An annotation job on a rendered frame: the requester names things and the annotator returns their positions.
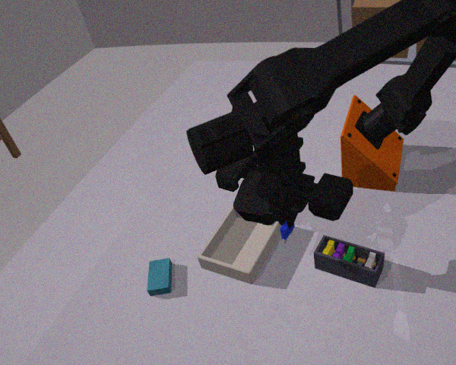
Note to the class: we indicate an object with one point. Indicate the teal rectangular block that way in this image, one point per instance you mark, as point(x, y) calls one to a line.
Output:
point(159, 277)

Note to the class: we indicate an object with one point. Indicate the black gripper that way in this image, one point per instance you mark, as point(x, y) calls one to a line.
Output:
point(327, 198)

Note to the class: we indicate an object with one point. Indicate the green fuse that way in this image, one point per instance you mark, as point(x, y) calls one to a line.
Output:
point(350, 254)

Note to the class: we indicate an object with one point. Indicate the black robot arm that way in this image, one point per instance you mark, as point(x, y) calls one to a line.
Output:
point(294, 85)

